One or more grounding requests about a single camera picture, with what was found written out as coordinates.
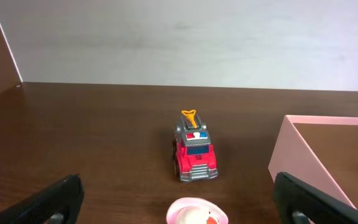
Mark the pink duck toy with hat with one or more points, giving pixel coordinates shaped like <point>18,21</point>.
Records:
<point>193,210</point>

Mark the red grey toy truck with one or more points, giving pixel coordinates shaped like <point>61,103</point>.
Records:
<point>192,151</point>

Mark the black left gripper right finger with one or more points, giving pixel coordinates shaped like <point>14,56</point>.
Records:
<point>298,203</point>

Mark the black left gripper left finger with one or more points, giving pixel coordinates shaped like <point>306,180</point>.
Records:
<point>58,203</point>

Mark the pink cardboard box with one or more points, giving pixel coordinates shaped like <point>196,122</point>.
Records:
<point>321,151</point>

